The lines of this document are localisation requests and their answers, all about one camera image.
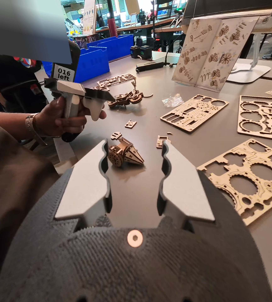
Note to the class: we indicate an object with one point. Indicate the small notched wooden piece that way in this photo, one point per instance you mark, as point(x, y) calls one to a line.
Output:
point(130, 125)

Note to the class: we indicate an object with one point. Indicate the gear-holed wooden puzzle sheet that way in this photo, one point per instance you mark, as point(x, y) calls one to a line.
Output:
point(215, 175)

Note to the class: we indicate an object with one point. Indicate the person's left forearm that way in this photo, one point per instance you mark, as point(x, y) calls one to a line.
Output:
point(6, 120)

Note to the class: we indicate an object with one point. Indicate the curved wooden arc piece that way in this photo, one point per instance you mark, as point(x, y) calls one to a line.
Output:
point(150, 95)

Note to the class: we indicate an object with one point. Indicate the black battery charger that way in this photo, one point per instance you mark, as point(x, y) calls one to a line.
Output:
point(133, 52)
point(146, 50)

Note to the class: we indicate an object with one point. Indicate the grey desk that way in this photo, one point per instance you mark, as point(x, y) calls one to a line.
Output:
point(192, 146)

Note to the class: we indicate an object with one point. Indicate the grid-cut wooden piece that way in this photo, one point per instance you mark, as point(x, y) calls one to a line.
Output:
point(159, 141)

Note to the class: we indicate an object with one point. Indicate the person's left hand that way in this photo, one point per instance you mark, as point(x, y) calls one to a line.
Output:
point(53, 120)

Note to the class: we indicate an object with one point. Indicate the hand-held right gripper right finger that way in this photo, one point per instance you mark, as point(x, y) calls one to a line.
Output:
point(185, 188)

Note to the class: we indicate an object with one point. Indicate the printed instruction booklet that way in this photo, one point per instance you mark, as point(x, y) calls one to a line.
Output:
point(209, 59)

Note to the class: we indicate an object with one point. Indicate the tan display board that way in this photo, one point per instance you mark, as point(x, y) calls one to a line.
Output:
point(90, 16)

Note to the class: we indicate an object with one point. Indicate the wooden motorcycle model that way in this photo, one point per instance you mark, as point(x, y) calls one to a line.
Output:
point(131, 96)

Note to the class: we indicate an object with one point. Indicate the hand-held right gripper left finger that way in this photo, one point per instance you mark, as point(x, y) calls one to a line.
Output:
point(84, 188)

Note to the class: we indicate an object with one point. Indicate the small wooden puzzle sheet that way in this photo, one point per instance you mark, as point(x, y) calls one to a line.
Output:
point(117, 79)

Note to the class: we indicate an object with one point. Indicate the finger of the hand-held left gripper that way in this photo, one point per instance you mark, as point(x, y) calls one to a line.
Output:
point(68, 88)
point(98, 95)

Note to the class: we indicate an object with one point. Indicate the small clear plastic bag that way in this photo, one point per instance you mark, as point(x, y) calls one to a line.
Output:
point(173, 100)

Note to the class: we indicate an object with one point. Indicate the black bar device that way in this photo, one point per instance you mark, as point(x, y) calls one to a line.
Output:
point(150, 65)

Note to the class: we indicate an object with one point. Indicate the rounded two-slot wooden piece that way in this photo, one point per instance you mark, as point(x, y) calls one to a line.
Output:
point(117, 135)

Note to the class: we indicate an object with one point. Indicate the small wooden cone model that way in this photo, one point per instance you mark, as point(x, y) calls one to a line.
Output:
point(131, 152)

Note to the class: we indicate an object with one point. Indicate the slotted wooden puzzle sheet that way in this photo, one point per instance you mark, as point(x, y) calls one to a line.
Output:
point(204, 111)

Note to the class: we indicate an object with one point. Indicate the black office chair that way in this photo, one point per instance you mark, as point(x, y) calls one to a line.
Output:
point(18, 87)

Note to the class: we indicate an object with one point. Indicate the person's brown sweater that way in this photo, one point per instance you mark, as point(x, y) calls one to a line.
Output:
point(13, 177)

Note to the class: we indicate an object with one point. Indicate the black pole with red base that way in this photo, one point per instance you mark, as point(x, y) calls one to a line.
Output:
point(112, 28)

